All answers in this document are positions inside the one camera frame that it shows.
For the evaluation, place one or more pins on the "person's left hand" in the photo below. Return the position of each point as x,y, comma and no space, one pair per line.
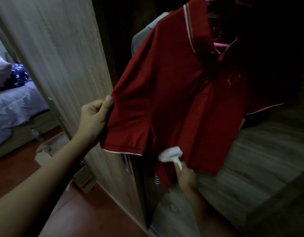
91,123

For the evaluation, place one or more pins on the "person's right hand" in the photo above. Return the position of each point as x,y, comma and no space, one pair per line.
187,177

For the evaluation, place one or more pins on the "person's right fingers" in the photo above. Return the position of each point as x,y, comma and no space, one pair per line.
178,168

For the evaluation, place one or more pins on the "person's left thumb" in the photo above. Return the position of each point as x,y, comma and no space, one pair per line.
107,106

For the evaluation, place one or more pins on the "white cloth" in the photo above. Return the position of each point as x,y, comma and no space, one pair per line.
170,155

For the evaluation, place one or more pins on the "red polo shirt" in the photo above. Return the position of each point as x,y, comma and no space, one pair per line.
171,96

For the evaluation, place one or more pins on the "person's left forearm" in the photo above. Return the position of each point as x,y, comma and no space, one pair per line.
36,190

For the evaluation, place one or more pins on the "person's right forearm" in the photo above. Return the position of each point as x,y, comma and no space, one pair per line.
203,214

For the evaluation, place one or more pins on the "striped garment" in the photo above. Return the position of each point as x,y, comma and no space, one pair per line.
157,178

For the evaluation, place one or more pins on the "wooden wardrobe door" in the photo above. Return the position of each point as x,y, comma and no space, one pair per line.
68,59

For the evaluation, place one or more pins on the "brown cardboard box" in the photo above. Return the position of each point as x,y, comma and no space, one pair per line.
53,148

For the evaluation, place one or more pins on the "wooden wardrobe body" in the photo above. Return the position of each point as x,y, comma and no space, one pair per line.
253,165

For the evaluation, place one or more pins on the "clear plastic bottle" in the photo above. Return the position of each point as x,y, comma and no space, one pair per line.
36,134

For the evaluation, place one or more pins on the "grey hanging garment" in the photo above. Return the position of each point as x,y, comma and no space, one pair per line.
142,36

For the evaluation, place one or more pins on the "purple bed sheet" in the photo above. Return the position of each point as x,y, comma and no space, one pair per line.
16,106

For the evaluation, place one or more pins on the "blue patterned pillow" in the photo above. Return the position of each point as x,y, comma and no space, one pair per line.
17,75

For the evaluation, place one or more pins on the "white pillow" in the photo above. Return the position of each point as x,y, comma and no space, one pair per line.
0,71

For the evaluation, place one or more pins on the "pink clothes hanger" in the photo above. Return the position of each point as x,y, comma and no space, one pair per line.
219,44

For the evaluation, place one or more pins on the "wooden bed frame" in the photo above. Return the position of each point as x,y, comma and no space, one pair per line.
23,135

